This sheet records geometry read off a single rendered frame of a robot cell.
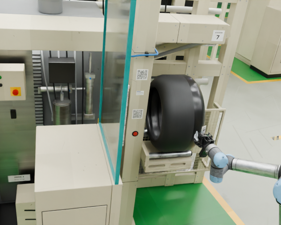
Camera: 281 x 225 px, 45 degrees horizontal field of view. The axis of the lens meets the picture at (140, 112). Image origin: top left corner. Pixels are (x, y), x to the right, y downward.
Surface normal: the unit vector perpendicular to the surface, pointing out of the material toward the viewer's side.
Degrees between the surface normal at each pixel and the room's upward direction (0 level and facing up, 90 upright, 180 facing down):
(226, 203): 0
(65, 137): 0
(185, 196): 0
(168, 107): 63
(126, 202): 90
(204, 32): 90
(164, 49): 90
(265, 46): 90
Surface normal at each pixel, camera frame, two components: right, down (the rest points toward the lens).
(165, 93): -0.50, -0.38
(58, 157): 0.11, -0.87
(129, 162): 0.24, 0.50
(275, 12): -0.92, 0.11
